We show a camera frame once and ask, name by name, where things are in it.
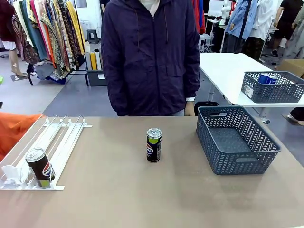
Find person's left hand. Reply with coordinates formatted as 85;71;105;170
184;100;196;117

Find black Pepsi can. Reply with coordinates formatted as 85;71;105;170
146;127;163;164
25;147;57;189

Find blue-grey basket with label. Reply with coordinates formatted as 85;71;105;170
240;70;304;104

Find black seat behind table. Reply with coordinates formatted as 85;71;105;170
194;101;219;113

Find white side table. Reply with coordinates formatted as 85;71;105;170
199;52;304;120

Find person in navy jacket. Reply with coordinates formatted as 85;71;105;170
100;0;201;117

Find blue-grey woven plastic basket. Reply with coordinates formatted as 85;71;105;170
195;105;282;176

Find hanging red and blue garment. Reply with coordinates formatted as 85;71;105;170
191;0;206;35

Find grey storage bin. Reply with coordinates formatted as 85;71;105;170
85;68;108;87

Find hanging light blue shirt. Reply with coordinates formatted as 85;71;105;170
225;0;259;40

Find black stand pole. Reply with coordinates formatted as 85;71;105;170
234;0;253;55

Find white mannequin torso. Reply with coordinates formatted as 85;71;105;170
221;0;233;26

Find bystander's leg and shoe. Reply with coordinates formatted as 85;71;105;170
282;106;304;127

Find brown cardboard box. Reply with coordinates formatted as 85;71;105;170
277;58;304;79

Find hanging white shirt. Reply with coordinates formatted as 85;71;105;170
248;0;279;41

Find grey plastic stool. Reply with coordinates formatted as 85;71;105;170
86;28;100;44

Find bystander in black clothes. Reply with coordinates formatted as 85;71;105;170
271;0;304;58

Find white box-shaped appliance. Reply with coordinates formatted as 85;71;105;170
79;19;92;37

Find hanging yellow garment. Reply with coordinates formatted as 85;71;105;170
66;0;86;56

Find rack of colourful clothes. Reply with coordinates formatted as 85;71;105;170
12;0;89;86

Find orange cloth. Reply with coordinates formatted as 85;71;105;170
0;112;46;162

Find mannequin in maroon top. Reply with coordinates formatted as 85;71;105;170
0;0;29;79

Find white wire can dispenser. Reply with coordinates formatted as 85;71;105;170
0;115;94;191

